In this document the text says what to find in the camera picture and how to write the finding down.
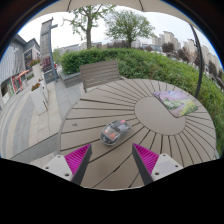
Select grey storefront building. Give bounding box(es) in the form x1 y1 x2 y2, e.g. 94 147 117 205
0 33 42 108

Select green hedge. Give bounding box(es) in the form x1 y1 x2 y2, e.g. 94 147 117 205
59 47 224 156

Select dark curved parasol pole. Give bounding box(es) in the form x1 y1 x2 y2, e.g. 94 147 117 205
189 24 205 100

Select transparent grey computer mouse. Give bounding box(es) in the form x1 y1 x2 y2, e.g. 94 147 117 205
99 119 132 146

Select brown slatted outdoor chair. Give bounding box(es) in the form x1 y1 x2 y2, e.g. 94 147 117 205
78 59 122 94

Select tall grey sign pillar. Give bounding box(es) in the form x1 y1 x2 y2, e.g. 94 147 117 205
39 17 60 85

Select white planter with flowers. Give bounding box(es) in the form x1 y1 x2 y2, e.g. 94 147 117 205
28 58 45 81
30 82 50 115

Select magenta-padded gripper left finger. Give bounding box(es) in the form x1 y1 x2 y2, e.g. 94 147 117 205
43 143 93 186

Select beige parasol canopy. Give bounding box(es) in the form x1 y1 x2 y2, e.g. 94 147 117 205
33 0 195 28

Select thin-leaved tree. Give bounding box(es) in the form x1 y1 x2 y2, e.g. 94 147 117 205
62 4 115 51

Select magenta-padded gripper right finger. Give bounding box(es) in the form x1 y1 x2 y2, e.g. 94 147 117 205
131 142 184 186

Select floral landscape print mouse pad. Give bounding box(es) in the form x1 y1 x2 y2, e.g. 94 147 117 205
152 90 200 119

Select round leafy green tree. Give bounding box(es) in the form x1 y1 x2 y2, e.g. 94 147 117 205
105 9 156 49

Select distant apartment buildings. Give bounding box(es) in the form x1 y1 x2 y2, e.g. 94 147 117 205
133 30 223 73

